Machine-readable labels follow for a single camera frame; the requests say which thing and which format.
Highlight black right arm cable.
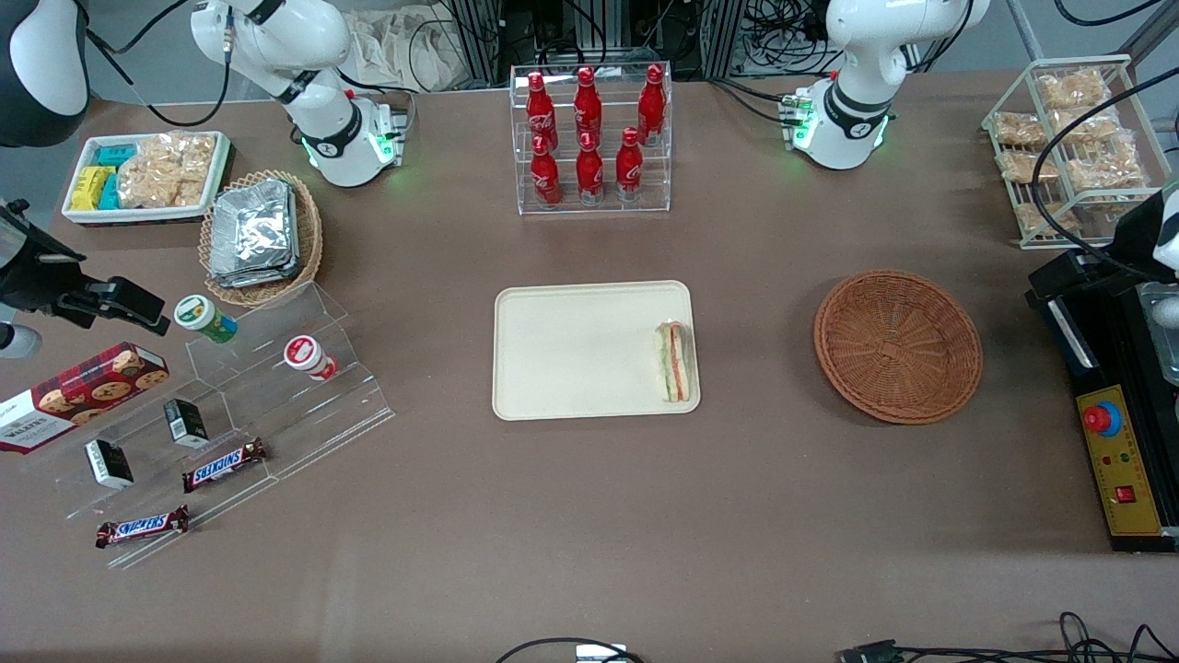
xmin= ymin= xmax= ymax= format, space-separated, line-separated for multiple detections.
xmin=83 ymin=0 xmax=233 ymax=129

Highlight large clear snack bag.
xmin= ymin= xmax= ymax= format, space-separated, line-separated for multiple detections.
xmin=116 ymin=132 xmax=218 ymax=209

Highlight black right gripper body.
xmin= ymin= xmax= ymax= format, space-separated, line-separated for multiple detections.
xmin=0 ymin=201 xmax=98 ymax=329

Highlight tangled black cables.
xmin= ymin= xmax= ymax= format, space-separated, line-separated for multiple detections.
xmin=898 ymin=611 xmax=1179 ymax=663

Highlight white rectangular bin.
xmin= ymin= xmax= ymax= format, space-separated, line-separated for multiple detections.
xmin=62 ymin=131 xmax=232 ymax=227

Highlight looped black cable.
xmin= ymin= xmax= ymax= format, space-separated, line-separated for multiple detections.
xmin=495 ymin=637 xmax=647 ymax=663

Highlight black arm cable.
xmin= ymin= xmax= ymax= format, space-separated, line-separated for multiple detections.
xmin=1029 ymin=64 xmax=1179 ymax=279
xmin=83 ymin=0 xmax=233 ymax=129

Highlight white wire shelf rack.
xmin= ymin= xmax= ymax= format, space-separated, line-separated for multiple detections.
xmin=981 ymin=53 xmax=1169 ymax=251

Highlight brown Snickers bar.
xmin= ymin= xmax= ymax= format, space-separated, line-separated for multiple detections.
xmin=181 ymin=438 xmax=270 ymax=494
xmin=95 ymin=505 xmax=192 ymax=551

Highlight yellow snack packet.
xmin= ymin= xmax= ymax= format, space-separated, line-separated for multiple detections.
xmin=71 ymin=166 xmax=117 ymax=212

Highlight beige plastic tray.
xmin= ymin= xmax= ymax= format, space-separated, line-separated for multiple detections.
xmin=492 ymin=280 xmax=702 ymax=422

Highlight clear bag of snacks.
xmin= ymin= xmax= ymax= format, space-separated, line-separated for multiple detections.
xmin=1016 ymin=203 xmax=1080 ymax=237
xmin=1050 ymin=106 xmax=1121 ymax=145
xmin=1004 ymin=152 xmax=1061 ymax=184
xmin=1067 ymin=138 xmax=1146 ymax=192
xmin=995 ymin=112 xmax=1043 ymax=146
xmin=1038 ymin=69 xmax=1112 ymax=112

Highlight red-lidded snack cup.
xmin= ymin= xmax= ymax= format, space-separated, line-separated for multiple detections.
xmin=283 ymin=335 xmax=339 ymax=382

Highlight clear acrylic step stand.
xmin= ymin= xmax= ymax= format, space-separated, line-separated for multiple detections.
xmin=23 ymin=378 xmax=277 ymax=570
xmin=184 ymin=281 xmax=397 ymax=482

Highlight black yellow control box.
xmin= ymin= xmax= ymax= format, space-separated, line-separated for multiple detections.
xmin=1036 ymin=258 xmax=1179 ymax=553

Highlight grey metal plate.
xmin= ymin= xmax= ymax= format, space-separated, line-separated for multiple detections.
xmin=1138 ymin=282 xmax=1179 ymax=386

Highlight clear acrylic bottle rack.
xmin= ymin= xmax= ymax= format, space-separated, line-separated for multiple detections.
xmin=509 ymin=63 xmax=673 ymax=216

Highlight small black box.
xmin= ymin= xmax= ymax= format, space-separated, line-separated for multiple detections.
xmin=85 ymin=438 xmax=136 ymax=491
xmin=163 ymin=398 xmax=211 ymax=450

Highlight aluminium equipment frame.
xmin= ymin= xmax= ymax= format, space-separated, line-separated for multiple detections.
xmin=442 ymin=0 xmax=749 ymax=82

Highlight silver foil pack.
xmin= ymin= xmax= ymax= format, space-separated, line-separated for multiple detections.
xmin=208 ymin=249 xmax=304 ymax=289
xmin=210 ymin=180 xmax=298 ymax=268

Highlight plastic-wrapped triangle sandwich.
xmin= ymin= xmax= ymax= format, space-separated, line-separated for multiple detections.
xmin=653 ymin=320 xmax=693 ymax=404

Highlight green-lidded snack cup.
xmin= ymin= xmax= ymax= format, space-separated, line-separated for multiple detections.
xmin=174 ymin=295 xmax=239 ymax=345

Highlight red cola bottle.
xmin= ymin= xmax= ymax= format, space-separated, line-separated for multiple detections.
xmin=576 ymin=132 xmax=605 ymax=206
xmin=530 ymin=135 xmax=563 ymax=209
xmin=637 ymin=64 xmax=667 ymax=146
xmin=614 ymin=127 xmax=645 ymax=203
xmin=526 ymin=72 xmax=559 ymax=154
xmin=573 ymin=66 xmax=603 ymax=148

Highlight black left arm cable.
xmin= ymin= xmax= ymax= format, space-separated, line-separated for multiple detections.
xmin=1029 ymin=64 xmax=1179 ymax=279

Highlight red tartan cookie box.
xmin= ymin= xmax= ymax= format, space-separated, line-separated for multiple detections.
xmin=0 ymin=342 xmax=171 ymax=456

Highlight oval wicker basket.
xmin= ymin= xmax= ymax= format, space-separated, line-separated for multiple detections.
xmin=199 ymin=169 xmax=324 ymax=308

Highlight round brown wicker basket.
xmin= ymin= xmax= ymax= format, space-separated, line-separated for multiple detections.
xmin=813 ymin=269 xmax=984 ymax=425

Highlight crumpled beige cloth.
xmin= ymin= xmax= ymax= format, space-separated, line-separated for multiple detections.
xmin=345 ymin=7 xmax=467 ymax=94

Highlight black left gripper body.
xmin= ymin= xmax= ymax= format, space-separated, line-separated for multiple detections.
xmin=1073 ymin=192 xmax=1164 ymax=283

